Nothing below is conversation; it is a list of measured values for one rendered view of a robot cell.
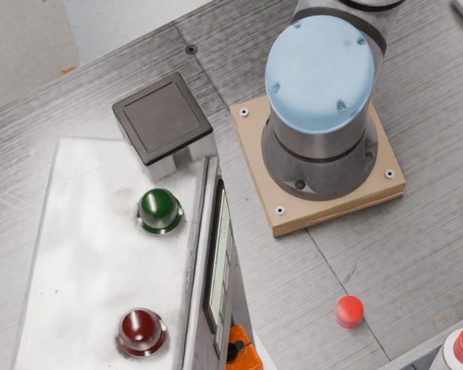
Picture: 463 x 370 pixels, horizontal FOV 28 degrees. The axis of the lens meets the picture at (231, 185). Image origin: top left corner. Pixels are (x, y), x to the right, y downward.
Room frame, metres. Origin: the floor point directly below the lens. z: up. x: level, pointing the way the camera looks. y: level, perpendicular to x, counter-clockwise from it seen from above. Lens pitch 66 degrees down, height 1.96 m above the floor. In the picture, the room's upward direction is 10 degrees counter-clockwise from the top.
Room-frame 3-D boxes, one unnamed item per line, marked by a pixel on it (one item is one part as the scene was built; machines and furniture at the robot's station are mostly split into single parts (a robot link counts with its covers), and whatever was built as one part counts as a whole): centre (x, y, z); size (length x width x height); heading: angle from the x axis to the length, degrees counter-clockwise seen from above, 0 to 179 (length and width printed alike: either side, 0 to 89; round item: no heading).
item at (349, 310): (0.31, -0.12, 0.85); 0.03 x 0.03 x 0.03
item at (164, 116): (0.26, 0.03, 1.16); 0.04 x 0.04 x 0.67; 20
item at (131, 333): (0.14, 0.06, 1.49); 0.03 x 0.03 x 0.02
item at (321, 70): (0.52, -0.12, 1.04); 0.13 x 0.12 x 0.14; 151
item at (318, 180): (0.52, -0.12, 0.92); 0.15 x 0.15 x 0.10
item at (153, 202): (0.21, 0.04, 1.49); 0.03 x 0.03 x 0.02
